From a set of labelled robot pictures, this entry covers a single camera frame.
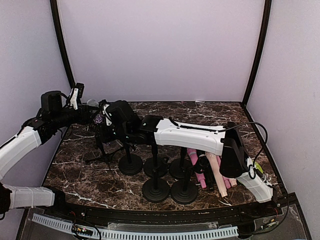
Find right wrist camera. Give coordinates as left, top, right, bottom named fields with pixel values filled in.
left=99, top=99, right=113, bottom=126

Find black stand of small beige microphone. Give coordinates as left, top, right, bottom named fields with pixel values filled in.
left=118, top=144, right=143, bottom=176

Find glitter silver-head microphone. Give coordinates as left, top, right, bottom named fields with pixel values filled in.
left=87, top=99, right=106, bottom=149

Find white cable duct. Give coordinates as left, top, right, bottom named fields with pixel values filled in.
left=31, top=213, right=239, bottom=240

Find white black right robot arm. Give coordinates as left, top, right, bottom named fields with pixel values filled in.
left=87, top=100, right=277, bottom=217

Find small beige microphone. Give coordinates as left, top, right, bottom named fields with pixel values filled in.
left=205, top=152, right=228, bottom=198

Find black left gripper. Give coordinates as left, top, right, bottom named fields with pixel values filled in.
left=52, top=103, right=100, bottom=129

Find beige microphone tall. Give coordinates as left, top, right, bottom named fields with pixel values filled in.
left=229, top=178, right=237, bottom=187

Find black round-base stand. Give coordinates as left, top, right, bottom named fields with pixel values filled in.
left=142, top=157, right=170, bottom=203
left=170, top=156, right=210, bottom=205

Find black front rail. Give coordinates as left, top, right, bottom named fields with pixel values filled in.
left=66, top=202, right=276, bottom=225

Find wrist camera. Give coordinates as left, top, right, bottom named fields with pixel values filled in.
left=99, top=99, right=113, bottom=126
left=66, top=83, right=85, bottom=110

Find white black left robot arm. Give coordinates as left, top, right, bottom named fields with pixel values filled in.
left=0, top=89, right=100, bottom=218

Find black tripod shock-mount stand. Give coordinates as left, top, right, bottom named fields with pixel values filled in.
left=84, top=119, right=126, bottom=183

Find black stand with clip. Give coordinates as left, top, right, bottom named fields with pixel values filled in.
left=169, top=147, right=193, bottom=180

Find green plate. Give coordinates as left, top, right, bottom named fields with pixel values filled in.
left=254, top=162, right=264, bottom=176

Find black round-base stand front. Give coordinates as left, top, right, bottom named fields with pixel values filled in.
left=170, top=156, right=210, bottom=205

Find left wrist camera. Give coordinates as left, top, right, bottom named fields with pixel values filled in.
left=66, top=83, right=85, bottom=110

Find black microphone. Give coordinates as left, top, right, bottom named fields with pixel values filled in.
left=196, top=150, right=215, bottom=192

